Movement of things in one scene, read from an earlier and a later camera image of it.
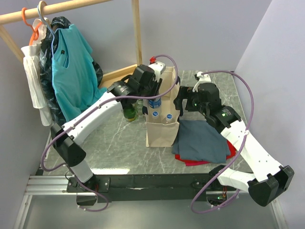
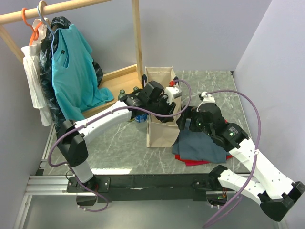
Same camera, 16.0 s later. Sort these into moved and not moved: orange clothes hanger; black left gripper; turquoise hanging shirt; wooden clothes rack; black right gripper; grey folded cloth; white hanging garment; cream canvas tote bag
Moved: black right gripper; black left gripper
Not moved: white hanging garment; wooden clothes rack; turquoise hanging shirt; grey folded cloth; orange clothes hanger; cream canvas tote bag
